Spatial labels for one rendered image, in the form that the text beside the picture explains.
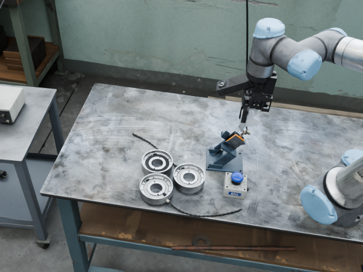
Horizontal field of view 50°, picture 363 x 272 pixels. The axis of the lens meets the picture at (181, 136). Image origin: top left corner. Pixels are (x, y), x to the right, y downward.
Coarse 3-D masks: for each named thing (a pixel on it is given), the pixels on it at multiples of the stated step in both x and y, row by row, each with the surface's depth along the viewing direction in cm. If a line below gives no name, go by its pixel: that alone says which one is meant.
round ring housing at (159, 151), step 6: (156, 150) 135; (162, 150) 135; (144, 156) 133; (168, 156) 134; (144, 162) 132; (150, 162) 132; (156, 162) 135; (162, 162) 133; (144, 168) 129; (156, 168) 130; (168, 168) 129
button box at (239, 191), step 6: (228, 174) 128; (228, 180) 126; (246, 180) 127; (228, 186) 125; (234, 186) 125; (240, 186) 125; (246, 186) 125; (228, 192) 125; (234, 192) 125; (240, 192) 124; (234, 198) 127; (240, 198) 126
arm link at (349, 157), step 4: (348, 152) 113; (352, 152) 113; (356, 152) 114; (360, 152) 114; (344, 156) 112; (348, 156) 112; (352, 156) 112; (356, 156) 112; (360, 156) 113; (340, 160) 115; (344, 160) 112; (348, 160) 110; (352, 160) 110; (340, 164) 113; (344, 164) 112; (348, 164) 110
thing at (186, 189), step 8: (176, 168) 129; (184, 168) 132; (192, 168) 131; (200, 168) 130; (176, 176) 128; (184, 176) 130; (192, 176) 131; (176, 184) 126; (200, 184) 125; (184, 192) 127; (192, 192) 127
